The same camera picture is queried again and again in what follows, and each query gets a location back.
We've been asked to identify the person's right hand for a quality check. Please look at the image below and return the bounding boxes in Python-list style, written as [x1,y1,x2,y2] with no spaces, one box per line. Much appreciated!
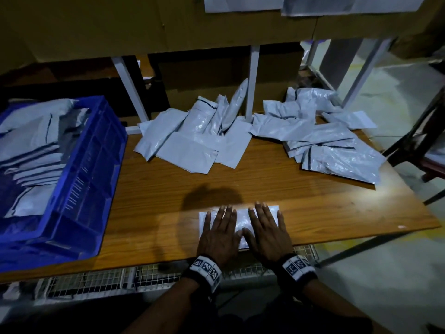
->
[242,201,296,268]

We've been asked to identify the person's left hand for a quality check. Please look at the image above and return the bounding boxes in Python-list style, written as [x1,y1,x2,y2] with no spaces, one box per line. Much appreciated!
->
[196,206,243,270]

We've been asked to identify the grey mailer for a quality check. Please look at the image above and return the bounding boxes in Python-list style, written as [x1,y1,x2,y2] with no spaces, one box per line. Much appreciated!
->
[198,204,281,252]

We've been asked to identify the pile of grey mailer bags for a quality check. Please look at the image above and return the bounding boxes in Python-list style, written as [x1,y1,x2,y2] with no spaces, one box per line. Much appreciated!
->
[133,77,388,186]

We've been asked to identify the blue plastic crate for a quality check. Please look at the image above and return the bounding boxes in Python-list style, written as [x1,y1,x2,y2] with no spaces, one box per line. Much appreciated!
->
[0,94,129,274]

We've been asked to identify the packed white bags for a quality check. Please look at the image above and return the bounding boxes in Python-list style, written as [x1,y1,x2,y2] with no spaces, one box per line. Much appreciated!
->
[0,98,92,220]

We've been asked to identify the person's right forearm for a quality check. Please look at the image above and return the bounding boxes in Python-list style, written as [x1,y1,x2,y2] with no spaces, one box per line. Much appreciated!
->
[299,276,392,334]

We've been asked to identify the left marker wristband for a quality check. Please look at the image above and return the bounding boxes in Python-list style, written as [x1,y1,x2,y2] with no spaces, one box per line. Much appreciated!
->
[181,254,224,294]

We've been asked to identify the marker wristband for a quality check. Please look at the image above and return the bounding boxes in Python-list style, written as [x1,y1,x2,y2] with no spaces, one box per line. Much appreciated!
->
[181,254,224,294]
[274,253,319,294]

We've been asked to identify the right marker wristband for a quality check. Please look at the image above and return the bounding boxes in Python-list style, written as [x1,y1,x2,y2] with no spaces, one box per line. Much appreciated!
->
[274,253,319,294]

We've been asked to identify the wooden table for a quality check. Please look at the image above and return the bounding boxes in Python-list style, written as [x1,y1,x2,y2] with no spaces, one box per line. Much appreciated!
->
[0,113,442,284]

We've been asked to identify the white metal shelf leg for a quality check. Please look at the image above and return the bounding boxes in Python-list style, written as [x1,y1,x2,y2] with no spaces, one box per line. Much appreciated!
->
[244,44,261,123]
[340,37,394,110]
[110,55,150,125]

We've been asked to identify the brown wooden chair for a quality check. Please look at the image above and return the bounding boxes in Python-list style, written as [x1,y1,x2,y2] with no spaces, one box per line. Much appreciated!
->
[381,85,445,206]

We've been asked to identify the white wire rack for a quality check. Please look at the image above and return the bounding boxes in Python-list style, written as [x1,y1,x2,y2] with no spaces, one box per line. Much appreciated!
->
[33,243,321,305]

